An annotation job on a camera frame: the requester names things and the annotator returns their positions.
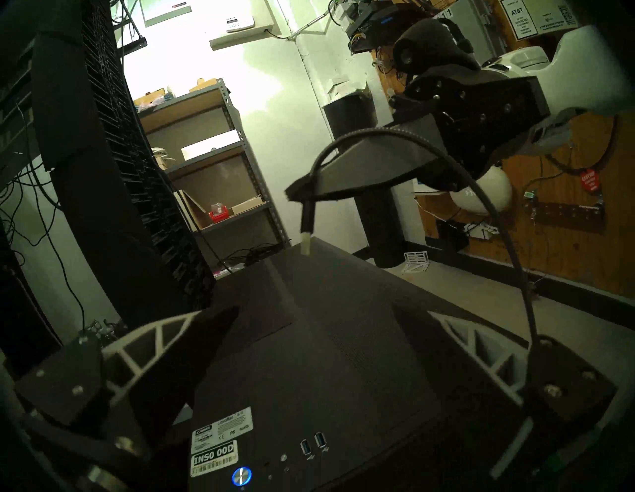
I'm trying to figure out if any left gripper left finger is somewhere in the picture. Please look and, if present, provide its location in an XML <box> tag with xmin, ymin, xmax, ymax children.
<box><xmin>15</xmin><ymin>307</ymin><xmax>240</xmax><ymax>454</ymax></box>

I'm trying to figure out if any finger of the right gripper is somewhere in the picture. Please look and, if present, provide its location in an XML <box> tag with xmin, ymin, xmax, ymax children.
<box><xmin>285</xmin><ymin>67</ymin><xmax>526</xmax><ymax>201</ymax></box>

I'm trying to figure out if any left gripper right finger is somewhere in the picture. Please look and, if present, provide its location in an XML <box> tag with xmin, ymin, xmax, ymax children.
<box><xmin>397</xmin><ymin>305</ymin><xmax>617</xmax><ymax>452</ymax></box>

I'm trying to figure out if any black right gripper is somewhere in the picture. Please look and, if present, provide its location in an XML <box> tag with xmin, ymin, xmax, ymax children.
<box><xmin>417</xmin><ymin>74</ymin><xmax>552</xmax><ymax>191</ymax></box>

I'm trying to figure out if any grey braided USB cable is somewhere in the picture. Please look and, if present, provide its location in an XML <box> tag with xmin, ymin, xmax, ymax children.
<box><xmin>300</xmin><ymin>126</ymin><xmax>544</xmax><ymax>348</ymax></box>

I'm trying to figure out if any black workstation tower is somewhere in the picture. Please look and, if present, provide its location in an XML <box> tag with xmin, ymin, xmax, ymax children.
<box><xmin>186</xmin><ymin>238</ymin><xmax>551</xmax><ymax>492</ymax></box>

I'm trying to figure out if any white egg-shaped device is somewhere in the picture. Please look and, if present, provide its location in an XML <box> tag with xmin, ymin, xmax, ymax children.
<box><xmin>449</xmin><ymin>166</ymin><xmax>514</xmax><ymax>217</ymax></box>

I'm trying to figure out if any tall black cylinder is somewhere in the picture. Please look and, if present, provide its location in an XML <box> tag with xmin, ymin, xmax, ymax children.
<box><xmin>322</xmin><ymin>90</ymin><xmax>410</xmax><ymax>269</ymax></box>

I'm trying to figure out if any white power strip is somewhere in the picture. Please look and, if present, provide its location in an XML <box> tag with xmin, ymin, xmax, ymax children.
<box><xmin>464</xmin><ymin>222</ymin><xmax>499</xmax><ymax>241</ymax></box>

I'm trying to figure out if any grey metal shelf unit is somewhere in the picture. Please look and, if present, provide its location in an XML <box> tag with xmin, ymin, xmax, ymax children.
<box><xmin>134</xmin><ymin>79</ymin><xmax>293</xmax><ymax>278</ymax></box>

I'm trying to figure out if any grey utility box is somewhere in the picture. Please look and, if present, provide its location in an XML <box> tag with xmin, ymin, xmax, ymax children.
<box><xmin>439</xmin><ymin>0</ymin><xmax>588</xmax><ymax>46</ymax></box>

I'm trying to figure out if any white flat box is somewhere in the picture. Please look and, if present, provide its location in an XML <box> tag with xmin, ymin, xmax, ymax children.
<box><xmin>181</xmin><ymin>130</ymin><xmax>241</xmax><ymax>160</ymax></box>

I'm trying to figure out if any open cardboard box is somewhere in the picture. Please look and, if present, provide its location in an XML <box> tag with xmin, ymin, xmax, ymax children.
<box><xmin>174</xmin><ymin>188</ymin><xmax>214</xmax><ymax>229</ymax></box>

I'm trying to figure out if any white alarm keypad panel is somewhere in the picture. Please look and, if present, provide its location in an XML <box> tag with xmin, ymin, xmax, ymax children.
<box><xmin>209</xmin><ymin>0</ymin><xmax>278</xmax><ymax>50</ymax></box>

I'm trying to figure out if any black server rack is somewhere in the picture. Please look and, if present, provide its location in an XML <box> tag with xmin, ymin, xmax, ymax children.
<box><xmin>0</xmin><ymin>0</ymin><xmax>219</xmax><ymax>377</ymax></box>

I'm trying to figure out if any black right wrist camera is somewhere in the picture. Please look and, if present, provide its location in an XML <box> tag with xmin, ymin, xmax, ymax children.
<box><xmin>393</xmin><ymin>19</ymin><xmax>481</xmax><ymax>76</ymax></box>

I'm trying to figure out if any black wall-mounted device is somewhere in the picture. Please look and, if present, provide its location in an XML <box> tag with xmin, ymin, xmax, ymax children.
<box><xmin>345</xmin><ymin>0</ymin><xmax>415</xmax><ymax>40</ymax></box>

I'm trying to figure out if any black cable bundle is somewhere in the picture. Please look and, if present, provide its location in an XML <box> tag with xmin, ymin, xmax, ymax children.
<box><xmin>218</xmin><ymin>243</ymin><xmax>278</xmax><ymax>268</ymax></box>

